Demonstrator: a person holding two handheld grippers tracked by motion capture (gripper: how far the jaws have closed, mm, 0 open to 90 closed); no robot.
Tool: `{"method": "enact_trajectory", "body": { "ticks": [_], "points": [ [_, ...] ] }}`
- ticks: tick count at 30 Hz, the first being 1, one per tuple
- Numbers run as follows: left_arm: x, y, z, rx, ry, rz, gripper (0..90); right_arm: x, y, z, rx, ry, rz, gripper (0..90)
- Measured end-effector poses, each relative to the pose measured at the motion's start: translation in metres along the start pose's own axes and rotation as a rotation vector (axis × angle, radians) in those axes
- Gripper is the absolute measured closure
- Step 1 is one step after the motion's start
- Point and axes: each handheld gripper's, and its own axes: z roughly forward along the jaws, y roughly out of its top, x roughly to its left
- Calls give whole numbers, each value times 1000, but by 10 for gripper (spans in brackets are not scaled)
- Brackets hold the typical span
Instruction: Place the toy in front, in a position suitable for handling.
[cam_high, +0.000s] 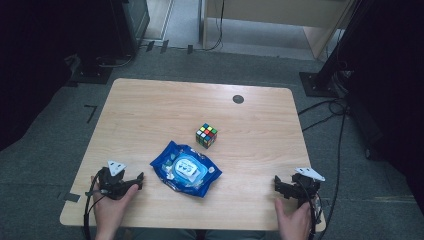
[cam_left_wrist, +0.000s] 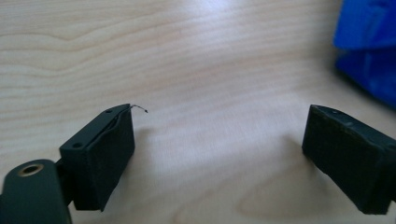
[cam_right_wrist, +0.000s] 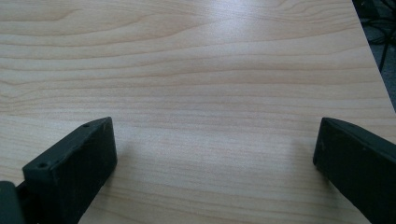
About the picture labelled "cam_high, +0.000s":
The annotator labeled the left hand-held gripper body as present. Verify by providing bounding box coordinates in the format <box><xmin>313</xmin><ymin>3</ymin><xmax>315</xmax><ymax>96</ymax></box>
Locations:
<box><xmin>96</xmin><ymin>160</ymin><xmax>135</xmax><ymax>201</ymax></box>

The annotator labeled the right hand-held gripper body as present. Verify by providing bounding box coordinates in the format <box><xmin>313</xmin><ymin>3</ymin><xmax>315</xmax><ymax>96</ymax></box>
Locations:
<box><xmin>283</xmin><ymin>167</ymin><xmax>326</xmax><ymax>208</ymax></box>

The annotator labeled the blue wet wipe packet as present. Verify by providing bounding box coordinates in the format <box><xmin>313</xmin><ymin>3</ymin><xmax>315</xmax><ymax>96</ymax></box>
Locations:
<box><xmin>149</xmin><ymin>140</ymin><xmax>223</xmax><ymax>199</ymax></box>

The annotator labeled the colourful puzzle cube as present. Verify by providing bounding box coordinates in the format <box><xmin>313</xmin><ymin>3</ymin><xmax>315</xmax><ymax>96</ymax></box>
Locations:
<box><xmin>195</xmin><ymin>122</ymin><xmax>218</xmax><ymax>150</ymax></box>

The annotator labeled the person's left hand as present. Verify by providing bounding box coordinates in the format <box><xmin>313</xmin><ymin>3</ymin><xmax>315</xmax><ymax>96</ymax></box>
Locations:
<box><xmin>91</xmin><ymin>176</ymin><xmax>140</xmax><ymax>229</ymax></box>

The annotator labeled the person's right hand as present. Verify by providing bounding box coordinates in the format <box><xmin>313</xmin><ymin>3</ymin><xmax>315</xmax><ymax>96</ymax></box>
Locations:
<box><xmin>273</xmin><ymin>198</ymin><xmax>313</xmax><ymax>240</ymax></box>

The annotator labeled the grey floor tape piece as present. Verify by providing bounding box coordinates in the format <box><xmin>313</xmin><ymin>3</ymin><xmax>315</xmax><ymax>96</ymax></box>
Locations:
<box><xmin>57</xmin><ymin>191</ymin><xmax>82</xmax><ymax>203</ymax></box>

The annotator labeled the angled black floor tape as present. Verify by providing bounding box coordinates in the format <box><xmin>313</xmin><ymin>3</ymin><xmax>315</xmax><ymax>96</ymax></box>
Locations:
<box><xmin>83</xmin><ymin>104</ymin><xmax>98</xmax><ymax>124</ymax></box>

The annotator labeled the black stand base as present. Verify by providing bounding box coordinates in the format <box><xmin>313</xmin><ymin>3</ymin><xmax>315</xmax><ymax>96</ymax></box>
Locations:
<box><xmin>70</xmin><ymin>54</ymin><xmax>114</xmax><ymax>85</ymax></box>

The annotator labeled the dark curtain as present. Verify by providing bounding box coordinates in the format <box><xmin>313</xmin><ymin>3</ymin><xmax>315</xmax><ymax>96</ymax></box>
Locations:
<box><xmin>343</xmin><ymin>0</ymin><xmax>424</xmax><ymax>214</ymax></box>
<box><xmin>0</xmin><ymin>0</ymin><xmax>88</xmax><ymax>151</ymax></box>

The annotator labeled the dark cabinet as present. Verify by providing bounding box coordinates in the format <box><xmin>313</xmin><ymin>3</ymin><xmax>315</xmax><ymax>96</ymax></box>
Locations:
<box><xmin>109</xmin><ymin>0</ymin><xmax>151</xmax><ymax>58</ymax></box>

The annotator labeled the light wooden furniture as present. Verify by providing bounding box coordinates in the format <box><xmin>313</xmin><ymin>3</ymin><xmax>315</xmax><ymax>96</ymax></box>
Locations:
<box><xmin>199</xmin><ymin>0</ymin><xmax>354</xmax><ymax>61</ymax></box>

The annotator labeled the right hand-held gripper cable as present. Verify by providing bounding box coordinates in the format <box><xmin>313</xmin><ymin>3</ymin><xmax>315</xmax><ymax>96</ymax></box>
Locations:
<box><xmin>299</xmin><ymin>179</ymin><xmax>325</xmax><ymax>240</ymax></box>

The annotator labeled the hand-held gripper cable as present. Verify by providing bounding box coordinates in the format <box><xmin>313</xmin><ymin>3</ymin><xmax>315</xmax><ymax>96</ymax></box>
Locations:
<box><xmin>83</xmin><ymin>172</ymin><xmax>109</xmax><ymax>240</ymax></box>
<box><xmin>299</xmin><ymin>179</ymin><xmax>325</xmax><ymax>240</ymax></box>

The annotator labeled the left hand-held gripper cable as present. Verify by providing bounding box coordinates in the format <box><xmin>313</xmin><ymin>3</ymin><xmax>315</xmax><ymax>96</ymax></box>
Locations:
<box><xmin>83</xmin><ymin>172</ymin><xmax>109</xmax><ymax>240</ymax></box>

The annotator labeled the long black floor cable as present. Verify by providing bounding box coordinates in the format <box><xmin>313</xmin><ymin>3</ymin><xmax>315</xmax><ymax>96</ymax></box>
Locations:
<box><xmin>318</xmin><ymin>113</ymin><xmax>348</xmax><ymax>240</ymax></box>

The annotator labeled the looped black floor cable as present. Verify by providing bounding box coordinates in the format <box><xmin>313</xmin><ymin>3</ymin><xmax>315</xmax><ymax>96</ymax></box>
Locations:
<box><xmin>297</xmin><ymin>98</ymin><xmax>350</xmax><ymax>133</ymax></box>

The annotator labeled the black stand with base plate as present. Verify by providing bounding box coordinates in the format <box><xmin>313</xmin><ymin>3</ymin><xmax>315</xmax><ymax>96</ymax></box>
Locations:
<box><xmin>298</xmin><ymin>0</ymin><xmax>368</xmax><ymax>99</ymax></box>

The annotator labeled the hanging black cable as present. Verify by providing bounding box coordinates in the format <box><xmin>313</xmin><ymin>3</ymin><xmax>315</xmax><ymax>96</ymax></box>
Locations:
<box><xmin>202</xmin><ymin>0</ymin><xmax>226</xmax><ymax>53</ymax></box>

